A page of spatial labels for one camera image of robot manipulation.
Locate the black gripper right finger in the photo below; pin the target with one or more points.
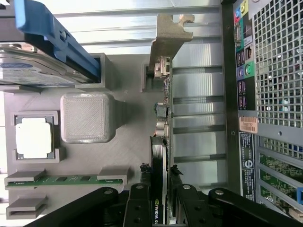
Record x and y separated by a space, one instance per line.
194 208

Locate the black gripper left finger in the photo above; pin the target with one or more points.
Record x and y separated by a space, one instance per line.
138 208

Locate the grey printed parts rack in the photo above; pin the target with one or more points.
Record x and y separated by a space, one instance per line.
132 132

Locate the green RAM stick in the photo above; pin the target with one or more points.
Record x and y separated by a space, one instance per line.
59 180

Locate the pink barcode sticker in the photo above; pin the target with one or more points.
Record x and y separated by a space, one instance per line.
248 124

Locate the silver CPU chip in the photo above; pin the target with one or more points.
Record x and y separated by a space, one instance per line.
33 138

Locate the black open PC case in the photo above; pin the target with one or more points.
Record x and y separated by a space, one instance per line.
277 71

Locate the hard disk in blue caddy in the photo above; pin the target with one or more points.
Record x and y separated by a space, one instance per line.
28 61

